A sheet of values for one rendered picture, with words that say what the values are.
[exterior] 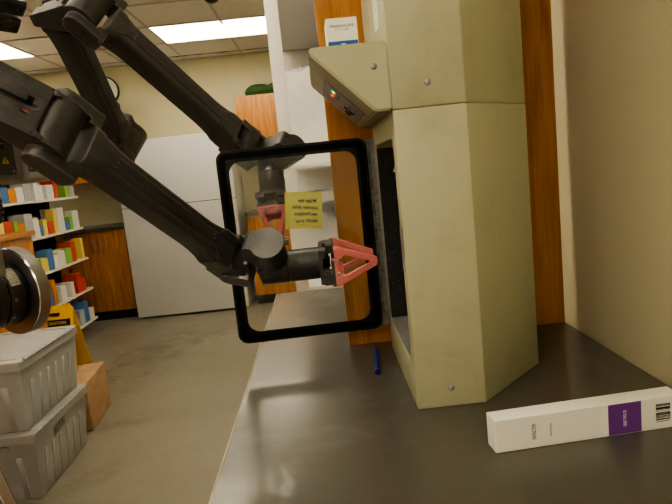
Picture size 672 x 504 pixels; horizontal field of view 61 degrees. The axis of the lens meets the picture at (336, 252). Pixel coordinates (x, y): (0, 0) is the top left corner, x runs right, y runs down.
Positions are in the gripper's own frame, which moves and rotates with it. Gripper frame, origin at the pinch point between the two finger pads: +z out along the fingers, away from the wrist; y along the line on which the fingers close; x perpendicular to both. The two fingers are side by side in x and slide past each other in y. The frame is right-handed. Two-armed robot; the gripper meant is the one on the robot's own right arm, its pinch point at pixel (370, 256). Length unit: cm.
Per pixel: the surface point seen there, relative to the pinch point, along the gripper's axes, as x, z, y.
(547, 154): -14.2, 41.7, 23.5
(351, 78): -28.8, -1.0, -14.4
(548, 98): -26, 43, 23
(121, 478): 115, -118, 152
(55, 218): -2, -248, 405
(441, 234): -4.4, 10.3, -14.0
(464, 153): -16.2, 14.8, -14.0
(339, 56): -32.1, -2.4, -14.4
